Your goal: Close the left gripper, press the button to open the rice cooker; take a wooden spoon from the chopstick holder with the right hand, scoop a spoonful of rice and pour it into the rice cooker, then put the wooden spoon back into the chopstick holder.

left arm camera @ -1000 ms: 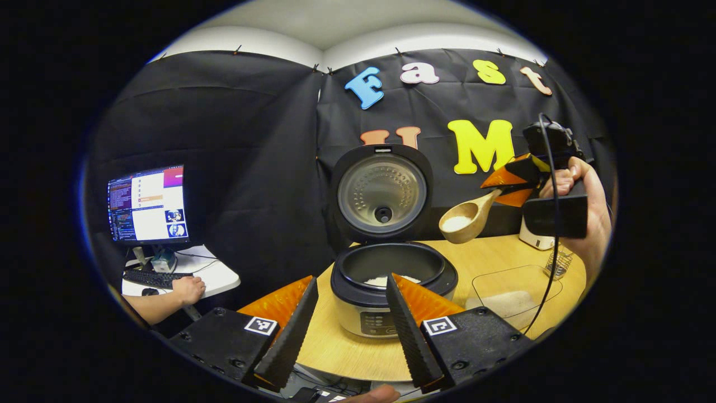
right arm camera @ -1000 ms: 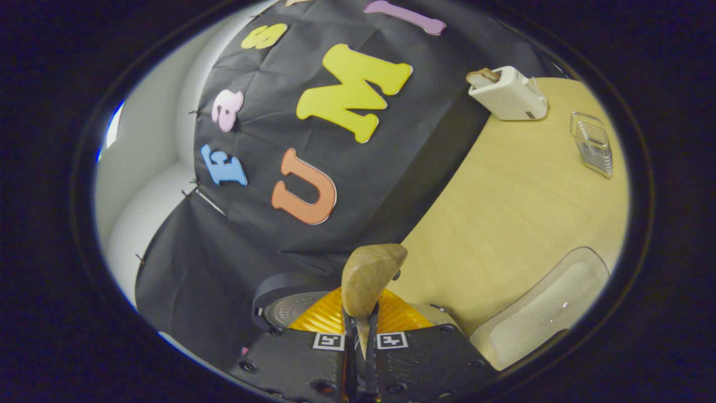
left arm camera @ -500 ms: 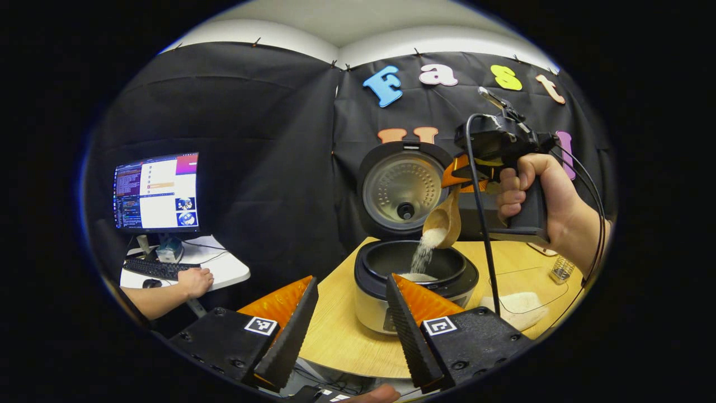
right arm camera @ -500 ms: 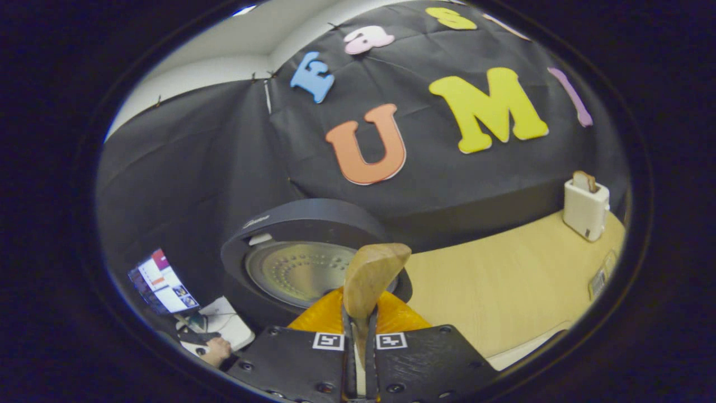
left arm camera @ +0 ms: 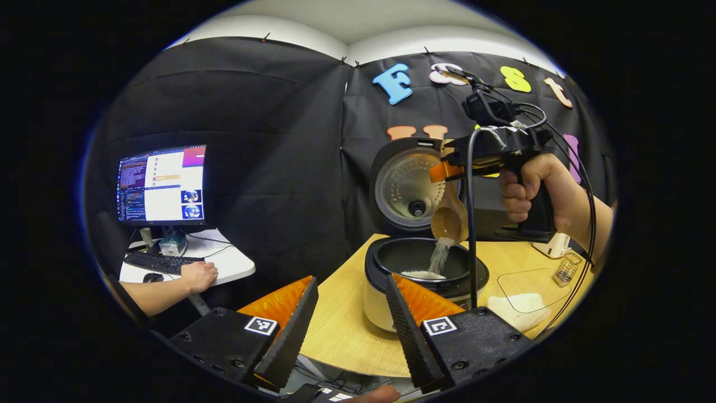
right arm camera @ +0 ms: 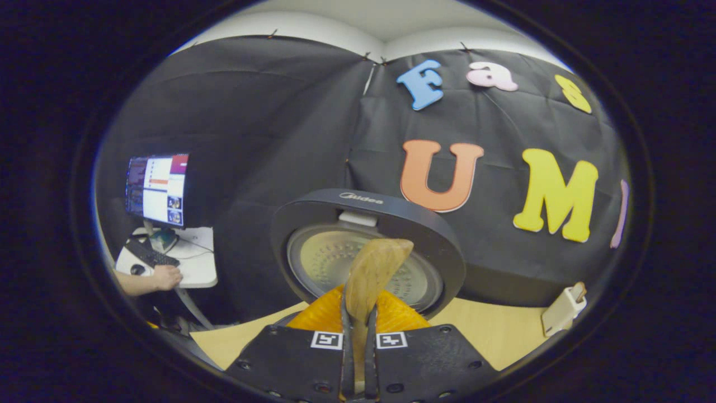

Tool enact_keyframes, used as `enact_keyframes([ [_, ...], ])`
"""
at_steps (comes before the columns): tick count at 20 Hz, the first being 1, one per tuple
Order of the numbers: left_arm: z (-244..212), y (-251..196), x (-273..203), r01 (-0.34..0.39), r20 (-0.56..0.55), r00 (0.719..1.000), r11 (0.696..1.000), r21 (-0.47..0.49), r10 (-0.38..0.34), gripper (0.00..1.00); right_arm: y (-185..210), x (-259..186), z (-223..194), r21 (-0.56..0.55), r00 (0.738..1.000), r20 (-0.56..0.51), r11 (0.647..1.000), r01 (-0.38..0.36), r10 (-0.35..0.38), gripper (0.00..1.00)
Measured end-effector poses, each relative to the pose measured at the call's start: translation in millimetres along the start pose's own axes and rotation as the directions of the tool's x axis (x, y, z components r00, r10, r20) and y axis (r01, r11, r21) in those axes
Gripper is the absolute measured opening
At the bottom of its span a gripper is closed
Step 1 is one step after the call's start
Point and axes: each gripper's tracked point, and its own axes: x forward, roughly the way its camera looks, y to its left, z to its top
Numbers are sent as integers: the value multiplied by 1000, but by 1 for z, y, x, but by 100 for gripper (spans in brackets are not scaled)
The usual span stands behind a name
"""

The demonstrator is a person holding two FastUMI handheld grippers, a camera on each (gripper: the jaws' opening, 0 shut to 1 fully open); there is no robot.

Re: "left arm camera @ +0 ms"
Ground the white side desk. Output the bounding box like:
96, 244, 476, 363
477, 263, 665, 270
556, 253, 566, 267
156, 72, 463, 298
119, 227, 257, 317

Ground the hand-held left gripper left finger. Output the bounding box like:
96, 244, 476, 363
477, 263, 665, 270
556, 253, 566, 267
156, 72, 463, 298
168, 275, 319, 392

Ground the computer monitor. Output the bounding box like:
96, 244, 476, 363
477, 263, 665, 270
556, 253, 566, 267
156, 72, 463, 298
116, 144, 208, 227

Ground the wooden spoon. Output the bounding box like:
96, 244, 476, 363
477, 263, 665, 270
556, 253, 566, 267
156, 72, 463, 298
430, 139, 469, 245

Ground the black silver rice cooker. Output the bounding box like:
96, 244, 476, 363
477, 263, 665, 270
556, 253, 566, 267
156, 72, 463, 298
364, 137, 490, 334

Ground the metal wire chopstick holder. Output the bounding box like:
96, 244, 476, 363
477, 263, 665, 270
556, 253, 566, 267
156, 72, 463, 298
553, 252, 577, 288

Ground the thick black cable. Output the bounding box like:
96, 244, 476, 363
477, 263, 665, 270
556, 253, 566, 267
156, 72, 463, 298
465, 128, 493, 310

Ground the clear glass dish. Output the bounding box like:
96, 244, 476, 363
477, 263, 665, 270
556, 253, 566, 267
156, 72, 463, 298
486, 268, 573, 332

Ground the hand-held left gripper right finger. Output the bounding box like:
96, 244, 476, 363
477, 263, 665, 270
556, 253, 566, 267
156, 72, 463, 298
385, 273, 535, 394

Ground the black keyboard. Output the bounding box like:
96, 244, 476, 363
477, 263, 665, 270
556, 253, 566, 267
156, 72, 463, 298
123, 251, 205, 275

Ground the white toaster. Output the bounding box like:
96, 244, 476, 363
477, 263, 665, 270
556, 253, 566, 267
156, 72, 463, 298
531, 232, 572, 260

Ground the small teal desk box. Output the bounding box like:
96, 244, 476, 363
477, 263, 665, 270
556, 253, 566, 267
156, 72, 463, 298
159, 231, 189, 257

